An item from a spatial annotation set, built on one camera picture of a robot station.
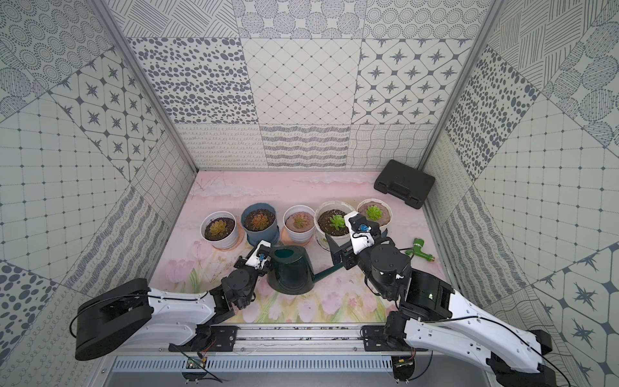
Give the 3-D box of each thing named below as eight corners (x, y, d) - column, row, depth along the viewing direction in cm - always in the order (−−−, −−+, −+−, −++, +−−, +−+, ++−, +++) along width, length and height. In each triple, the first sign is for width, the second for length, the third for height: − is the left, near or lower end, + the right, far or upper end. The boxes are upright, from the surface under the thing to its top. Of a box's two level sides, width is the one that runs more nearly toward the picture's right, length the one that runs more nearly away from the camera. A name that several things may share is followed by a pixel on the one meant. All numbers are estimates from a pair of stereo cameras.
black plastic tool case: (370, 188, 116) (372, 181, 112) (388, 163, 127) (391, 156, 123) (419, 211, 107) (422, 205, 103) (434, 183, 118) (437, 176, 114)
